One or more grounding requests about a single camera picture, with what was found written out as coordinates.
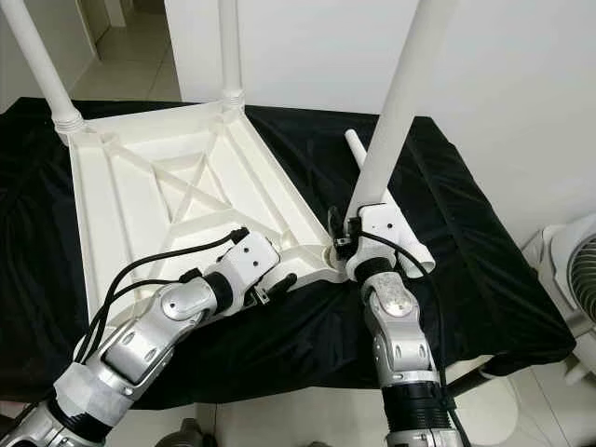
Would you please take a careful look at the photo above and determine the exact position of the white plastic table leg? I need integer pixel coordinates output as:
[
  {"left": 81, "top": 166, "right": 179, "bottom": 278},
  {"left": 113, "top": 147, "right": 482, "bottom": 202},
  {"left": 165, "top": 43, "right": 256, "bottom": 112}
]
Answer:
[
  {"left": 216, "top": 0, "right": 248, "bottom": 118},
  {"left": 345, "top": 129, "right": 437, "bottom": 277},
  {"left": 345, "top": 0, "right": 463, "bottom": 221},
  {"left": 2, "top": 0, "right": 89, "bottom": 141}
]

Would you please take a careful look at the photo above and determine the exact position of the white plastic table top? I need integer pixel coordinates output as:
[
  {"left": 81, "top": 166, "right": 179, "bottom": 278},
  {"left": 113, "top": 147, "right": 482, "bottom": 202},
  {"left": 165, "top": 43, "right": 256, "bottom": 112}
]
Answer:
[{"left": 70, "top": 101, "right": 351, "bottom": 360}]

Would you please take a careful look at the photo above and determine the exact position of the grey robot foot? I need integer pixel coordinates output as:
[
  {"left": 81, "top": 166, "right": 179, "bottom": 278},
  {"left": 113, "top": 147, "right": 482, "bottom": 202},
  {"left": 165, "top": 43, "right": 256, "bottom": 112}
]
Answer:
[{"left": 168, "top": 419, "right": 213, "bottom": 447}]

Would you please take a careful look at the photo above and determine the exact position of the black tablecloth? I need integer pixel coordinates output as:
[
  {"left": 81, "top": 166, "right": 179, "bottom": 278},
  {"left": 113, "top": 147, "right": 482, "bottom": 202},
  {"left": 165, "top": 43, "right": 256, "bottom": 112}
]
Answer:
[{"left": 0, "top": 98, "right": 576, "bottom": 411}]

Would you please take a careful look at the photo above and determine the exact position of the white round floor base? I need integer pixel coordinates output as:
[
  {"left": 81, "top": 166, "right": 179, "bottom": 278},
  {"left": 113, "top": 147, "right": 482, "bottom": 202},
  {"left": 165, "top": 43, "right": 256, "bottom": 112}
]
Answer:
[{"left": 452, "top": 368, "right": 513, "bottom": 426}]

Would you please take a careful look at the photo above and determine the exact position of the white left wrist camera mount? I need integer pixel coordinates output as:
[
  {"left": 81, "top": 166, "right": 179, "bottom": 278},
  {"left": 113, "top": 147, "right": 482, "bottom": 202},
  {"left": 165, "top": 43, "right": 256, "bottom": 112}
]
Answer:
[{"left": 214, "top": 231, "right": 282, "bottom": 314}]

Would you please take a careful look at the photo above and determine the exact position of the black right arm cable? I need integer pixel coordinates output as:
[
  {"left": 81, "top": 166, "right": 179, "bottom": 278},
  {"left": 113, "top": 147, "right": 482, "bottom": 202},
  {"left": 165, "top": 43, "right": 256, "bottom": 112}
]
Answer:
[{"left": 359, "top": 231, "right": 454, "bottom": 411}]

